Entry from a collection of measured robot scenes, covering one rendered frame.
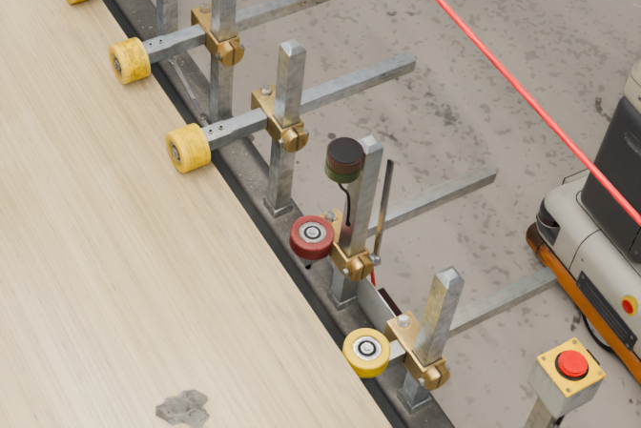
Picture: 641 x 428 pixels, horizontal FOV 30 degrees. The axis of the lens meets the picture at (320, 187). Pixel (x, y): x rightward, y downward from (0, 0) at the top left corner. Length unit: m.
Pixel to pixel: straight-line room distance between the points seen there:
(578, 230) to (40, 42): 1.42
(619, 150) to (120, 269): 1.29
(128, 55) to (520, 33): 1.87
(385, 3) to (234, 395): 2.18
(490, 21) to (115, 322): 2.20
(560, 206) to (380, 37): 0.98
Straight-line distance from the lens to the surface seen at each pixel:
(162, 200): 2.19
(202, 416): 1.94
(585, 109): 3.75
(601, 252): 3.06
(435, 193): 2.30
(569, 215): 3.11
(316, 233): 2.15
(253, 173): 2.49
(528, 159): 3.56
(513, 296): 2.20
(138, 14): 2.81
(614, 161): 2.91
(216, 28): 2.35
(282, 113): 2.19
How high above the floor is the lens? 2.63
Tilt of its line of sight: 51 degrees down
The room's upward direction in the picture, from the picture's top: 8 degrees clockwise
